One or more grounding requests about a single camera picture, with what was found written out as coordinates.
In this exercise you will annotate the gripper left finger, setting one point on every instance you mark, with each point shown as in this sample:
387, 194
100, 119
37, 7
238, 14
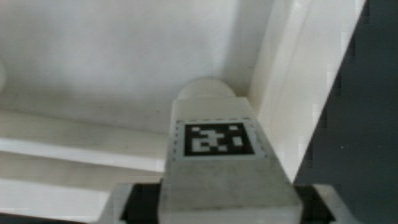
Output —
110, 216

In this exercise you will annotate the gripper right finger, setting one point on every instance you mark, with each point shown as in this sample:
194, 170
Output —
338, 208

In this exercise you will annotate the white table leg with tag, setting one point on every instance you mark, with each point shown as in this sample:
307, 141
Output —
224, 184

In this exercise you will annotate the white square tabletop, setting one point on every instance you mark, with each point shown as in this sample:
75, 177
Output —
98, 58

